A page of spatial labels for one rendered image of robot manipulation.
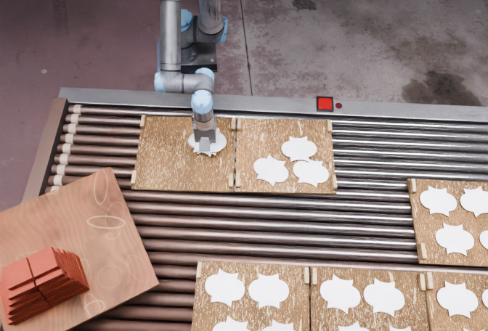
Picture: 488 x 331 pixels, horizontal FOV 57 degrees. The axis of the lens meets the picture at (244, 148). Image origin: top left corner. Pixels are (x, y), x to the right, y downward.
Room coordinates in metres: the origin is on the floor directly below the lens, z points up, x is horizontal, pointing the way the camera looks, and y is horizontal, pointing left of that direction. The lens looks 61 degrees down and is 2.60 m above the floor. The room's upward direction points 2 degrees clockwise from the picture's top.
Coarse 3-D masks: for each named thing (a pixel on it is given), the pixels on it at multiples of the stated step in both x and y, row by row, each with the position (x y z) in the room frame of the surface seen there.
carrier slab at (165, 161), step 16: (160, 128) 1.00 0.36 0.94; (176, 128) 1.00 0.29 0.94; (192, 128) 1.00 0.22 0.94; (224, 128) 1.01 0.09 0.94; (144, 144) 0.92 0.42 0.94; (160, 144) 0.92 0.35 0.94; (176, 144) 0.92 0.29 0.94; (144, 160) 0.84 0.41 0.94; (160, 160) 0.84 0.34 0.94; (176, 160) 0.84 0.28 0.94; (192, 160) 0.85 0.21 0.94; (208, 160) 0.85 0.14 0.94; (224, 160) 0.85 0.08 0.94; (144, 176) 0.77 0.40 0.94; (160, 176) 0.77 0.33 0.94; (176, 176) 0.77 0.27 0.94; (192, 176) 0.77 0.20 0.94; (208, 176) 0.78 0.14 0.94; (224, 176) 0.78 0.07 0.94; (224, 192) 0.71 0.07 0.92
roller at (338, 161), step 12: (60, 144) 0.91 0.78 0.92; (72, 144) 0.91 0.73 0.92; (132, 156) 0.88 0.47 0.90; (384, 168) 0.86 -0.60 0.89; (396, 168) 0.86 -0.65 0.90; (408, 168) 0.86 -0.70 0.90; (420, 168) 0.86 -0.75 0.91; (432, 168) 0.86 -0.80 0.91; (444, 168) 0.87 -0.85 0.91; (456, 168) 0.87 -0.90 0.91; (468, 168) 0.87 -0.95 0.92; (480, 168) 0.87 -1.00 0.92
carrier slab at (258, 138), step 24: (264, 120) 1.06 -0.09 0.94; (288, 120) 1.06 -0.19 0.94; (312, 120) 1.07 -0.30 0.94; (240, 144) 0.93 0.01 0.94; (264, 144) 0.94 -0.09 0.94; (240, 168) 0.82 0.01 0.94; (288, 168) 0.83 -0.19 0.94; (240, 192) 0.72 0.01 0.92; (264, 192) 0.72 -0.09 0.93; (288, 192) 0.72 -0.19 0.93; (312, 192) 0.72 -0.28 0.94; (336, 192) 0.73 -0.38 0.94
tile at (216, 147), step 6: (216, 132) 0.97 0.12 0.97; (192, 138) 0.94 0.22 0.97; (216, 138) 0.94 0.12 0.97; (192, 144) 0.90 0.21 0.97; (198, 144) 0.91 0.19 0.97; (210, 144) 0.91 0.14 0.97; (216, 144) 0.91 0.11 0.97; (222, 144) 0.91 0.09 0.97; (198, 150) 0.88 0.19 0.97; (210, 150) 0.88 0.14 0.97; (216, 150) 0.88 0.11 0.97; (210, 156) 0.85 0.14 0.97
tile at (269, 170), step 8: (256, 160) 0.85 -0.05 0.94; (264, 160) 0.86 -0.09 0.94; (272, 160) 0.86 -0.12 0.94; (256, 168) 0.82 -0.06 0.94; (264, 168) 0.82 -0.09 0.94; (272, 168) 0.82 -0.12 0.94; (280, 168) 0.82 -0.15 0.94; (264, 176) 0.78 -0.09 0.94; (272, 176) 0.78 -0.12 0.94; (280, 176) 0.78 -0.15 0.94; (272, 184) 0.75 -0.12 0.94
